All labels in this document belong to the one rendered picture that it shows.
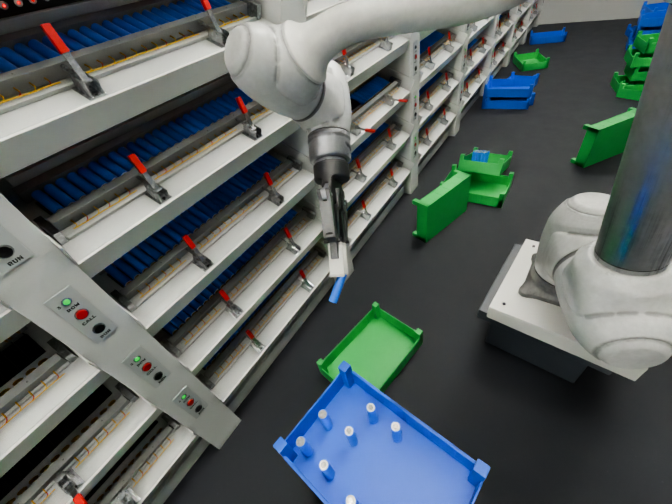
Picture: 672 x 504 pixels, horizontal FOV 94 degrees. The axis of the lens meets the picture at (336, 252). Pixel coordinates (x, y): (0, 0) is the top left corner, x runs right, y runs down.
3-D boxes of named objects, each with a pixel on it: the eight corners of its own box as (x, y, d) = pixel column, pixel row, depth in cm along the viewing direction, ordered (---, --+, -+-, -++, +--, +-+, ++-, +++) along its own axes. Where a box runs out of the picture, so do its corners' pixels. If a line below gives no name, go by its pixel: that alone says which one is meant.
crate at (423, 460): (483, 478, 54) (491, 466, 49) (422, 612, 45) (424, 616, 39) (349, 376, 71) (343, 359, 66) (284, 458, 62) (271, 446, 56)
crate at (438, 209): (466, 210, 153) (452, 204, 158) (471, 174, 140) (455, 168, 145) (426, 243, 142) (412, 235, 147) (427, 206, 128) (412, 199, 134)
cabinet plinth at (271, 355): (453, 129, 215) (453, 122, 212) (211, 442, 97) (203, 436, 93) (430, 127, 223) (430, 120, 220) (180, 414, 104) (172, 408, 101)
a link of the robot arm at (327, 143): (355, 141, 70) (357, 167, 69) (316, 149, 73) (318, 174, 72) (343, 123, 61) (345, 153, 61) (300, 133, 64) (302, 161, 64)
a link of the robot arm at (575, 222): (594, 250, 87) (627, 178, 73) (620, 301, 74) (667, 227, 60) (527, 248, 92) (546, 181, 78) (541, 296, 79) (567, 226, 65)
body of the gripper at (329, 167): (341, 153, 61) (345, 200, 61) (353, 166, 69) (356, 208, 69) (306, 160, 64) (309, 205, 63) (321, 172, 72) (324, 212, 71)
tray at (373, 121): (406, 101, 138) (414, 79, 131) (331, 171, 106) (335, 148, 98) (368, 81, 142) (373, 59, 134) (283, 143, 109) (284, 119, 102)
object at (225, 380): (335, 267, 126) (341, 248, 115) (224, 405, 94) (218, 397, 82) (294, 241, 130) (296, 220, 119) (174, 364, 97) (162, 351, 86)
